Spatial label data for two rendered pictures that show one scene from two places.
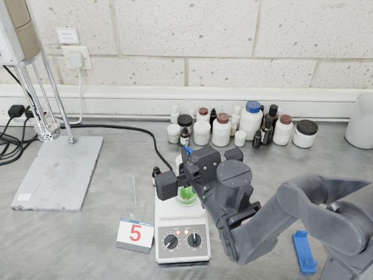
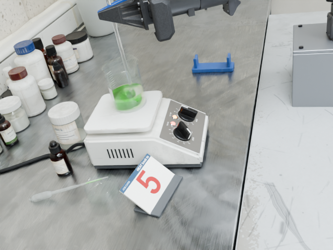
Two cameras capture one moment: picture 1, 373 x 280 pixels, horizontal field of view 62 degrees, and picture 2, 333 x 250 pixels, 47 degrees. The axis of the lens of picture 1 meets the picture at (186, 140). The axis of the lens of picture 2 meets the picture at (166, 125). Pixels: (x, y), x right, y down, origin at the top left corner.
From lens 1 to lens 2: 0.66 m
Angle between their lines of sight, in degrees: 54
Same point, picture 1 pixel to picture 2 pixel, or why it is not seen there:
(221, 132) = (33, 87)
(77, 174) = not seen: outside the picture
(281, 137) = (72, 59)
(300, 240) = (201, 66)
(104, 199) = (57, 239)
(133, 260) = (188, 194)
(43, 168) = not seen: outside the picture
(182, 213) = (153, 106)
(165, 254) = (196, 146)
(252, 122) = (41, 61)
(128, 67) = not seen: outside the picture
